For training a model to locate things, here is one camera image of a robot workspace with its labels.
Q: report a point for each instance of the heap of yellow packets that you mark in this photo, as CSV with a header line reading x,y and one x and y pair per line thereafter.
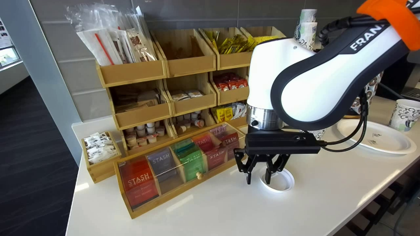
x,y
236,42

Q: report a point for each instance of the window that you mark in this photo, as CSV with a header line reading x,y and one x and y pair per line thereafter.
x,y
7,49

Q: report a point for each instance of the bamboo tea box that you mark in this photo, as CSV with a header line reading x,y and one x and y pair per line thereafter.
x,y
170,183

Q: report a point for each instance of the white paper plate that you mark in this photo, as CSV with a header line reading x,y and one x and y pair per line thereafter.
x,y
377,139

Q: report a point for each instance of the white paper cup lid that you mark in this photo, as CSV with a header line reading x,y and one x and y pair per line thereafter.
x,y
284,183

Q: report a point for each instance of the heap of red packets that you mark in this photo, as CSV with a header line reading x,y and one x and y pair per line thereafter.
x,y
229,82

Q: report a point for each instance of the heap of wrapped straws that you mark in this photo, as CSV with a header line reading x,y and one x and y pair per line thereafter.
x,y
111,36

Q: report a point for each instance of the row of green tea bags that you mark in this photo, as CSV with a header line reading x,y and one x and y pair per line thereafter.
x,y
190,159

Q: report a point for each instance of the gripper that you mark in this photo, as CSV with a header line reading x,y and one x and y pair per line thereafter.
x,y
265,129

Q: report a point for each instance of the row of dark red tea bags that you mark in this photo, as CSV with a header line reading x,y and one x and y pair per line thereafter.
x,y
228,137

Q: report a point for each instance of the heap of brown packets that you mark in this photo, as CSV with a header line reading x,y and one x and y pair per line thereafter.
x,y
137,100

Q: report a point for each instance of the row of purple tea bags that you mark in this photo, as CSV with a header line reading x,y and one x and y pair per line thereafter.
x,y
161,162

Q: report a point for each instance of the black appliance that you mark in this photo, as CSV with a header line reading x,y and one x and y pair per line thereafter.
x,y
398,73

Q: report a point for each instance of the stack of patterned paper cups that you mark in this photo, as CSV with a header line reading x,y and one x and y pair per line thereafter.
x,y
372,90
305,32

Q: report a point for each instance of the row of yellow tea packets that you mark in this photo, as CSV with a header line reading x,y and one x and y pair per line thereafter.
x,y
226,112

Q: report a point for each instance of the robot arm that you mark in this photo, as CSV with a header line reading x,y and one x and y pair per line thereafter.
x,y
328,85

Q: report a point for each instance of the small bamboo box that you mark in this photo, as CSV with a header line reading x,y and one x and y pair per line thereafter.
x,y
100,167

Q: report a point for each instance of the heap of creamer cups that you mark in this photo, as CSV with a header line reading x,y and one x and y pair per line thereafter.
x,y
190,123
144,132

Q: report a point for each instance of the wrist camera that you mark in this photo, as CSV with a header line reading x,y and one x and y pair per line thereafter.
x,y
282,142

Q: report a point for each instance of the patterned paper cup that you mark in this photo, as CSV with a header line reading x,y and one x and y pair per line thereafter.
x,y
406,115
317,133

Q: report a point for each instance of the clear tea box lid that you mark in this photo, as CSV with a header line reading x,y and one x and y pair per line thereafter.
x,y
177,164

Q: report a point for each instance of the bamboo bin organizer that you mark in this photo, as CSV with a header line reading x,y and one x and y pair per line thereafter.
x,y
183,65

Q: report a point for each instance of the heap of white sugar packets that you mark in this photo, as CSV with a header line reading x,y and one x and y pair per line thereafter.
x,y
98,147

